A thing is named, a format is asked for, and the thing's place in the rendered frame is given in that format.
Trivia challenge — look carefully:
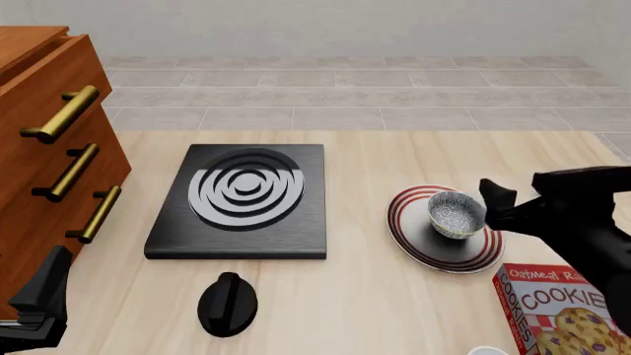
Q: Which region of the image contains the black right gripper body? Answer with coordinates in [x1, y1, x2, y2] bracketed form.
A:
[485, 193, 618, 249]

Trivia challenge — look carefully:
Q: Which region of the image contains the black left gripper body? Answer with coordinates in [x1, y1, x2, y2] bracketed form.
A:
[0, 312, 68, 352]

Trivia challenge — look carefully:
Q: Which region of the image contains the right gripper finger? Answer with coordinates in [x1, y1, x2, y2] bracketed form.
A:
[478, 177, 519, 224]
[530, 166, 616, 199]

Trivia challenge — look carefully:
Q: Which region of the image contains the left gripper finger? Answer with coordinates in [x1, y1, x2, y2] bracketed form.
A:
[8, 244, 74, 327]

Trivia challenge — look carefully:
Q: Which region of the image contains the patterned black bowl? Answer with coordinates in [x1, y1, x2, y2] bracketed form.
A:
[426, 189, 489, 242]

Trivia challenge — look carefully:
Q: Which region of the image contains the white plate with red rings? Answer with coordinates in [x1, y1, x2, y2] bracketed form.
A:
[385, 183, 507, 275]

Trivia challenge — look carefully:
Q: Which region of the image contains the flat black stove plate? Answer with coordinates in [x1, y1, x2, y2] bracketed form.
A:
[143, 142, 328, 261]

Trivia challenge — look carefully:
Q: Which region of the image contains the round black stove knob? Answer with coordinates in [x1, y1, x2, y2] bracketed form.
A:
[196, 271, 259, 339]

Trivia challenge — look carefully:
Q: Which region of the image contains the oatmeal cookies box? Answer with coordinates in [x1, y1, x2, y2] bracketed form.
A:
[491, 261, 631, 355]

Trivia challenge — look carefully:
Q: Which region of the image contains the wooden drawer standing open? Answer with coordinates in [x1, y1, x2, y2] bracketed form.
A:
[0, 33, 113, 201]

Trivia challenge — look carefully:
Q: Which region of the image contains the wooden cabinet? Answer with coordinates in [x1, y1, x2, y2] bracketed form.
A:
[0, 25, 133, 321]

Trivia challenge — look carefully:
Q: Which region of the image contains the brass drawer handle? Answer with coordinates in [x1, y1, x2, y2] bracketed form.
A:
[31, 142, 102, 204]
[64, 184, 123, 246]
[19, 84, 102, 146]

